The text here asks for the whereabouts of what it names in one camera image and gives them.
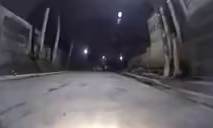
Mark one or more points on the street lamp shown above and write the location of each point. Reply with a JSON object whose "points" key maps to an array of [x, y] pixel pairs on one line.
{"points": [[85, 51], [121, 58], [103, 57], [119, 14]]}

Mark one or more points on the grey concrete road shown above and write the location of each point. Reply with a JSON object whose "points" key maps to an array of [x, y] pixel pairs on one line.
{"points": [[104, 100]]}

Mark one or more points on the pale kerb strip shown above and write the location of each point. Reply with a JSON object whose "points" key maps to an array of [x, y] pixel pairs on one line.
{"points": [[30, 75]]}

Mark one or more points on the grey raised pavement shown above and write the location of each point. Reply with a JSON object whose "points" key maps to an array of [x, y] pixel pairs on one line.
{"points": [[197, 90]]}

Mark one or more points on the building with barred gate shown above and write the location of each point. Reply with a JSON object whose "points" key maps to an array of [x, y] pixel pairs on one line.
{"points": [[202, 36]]}

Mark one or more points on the pale rough wall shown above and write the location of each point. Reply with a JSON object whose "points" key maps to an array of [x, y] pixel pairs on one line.
{"points": [[154, 50]]}

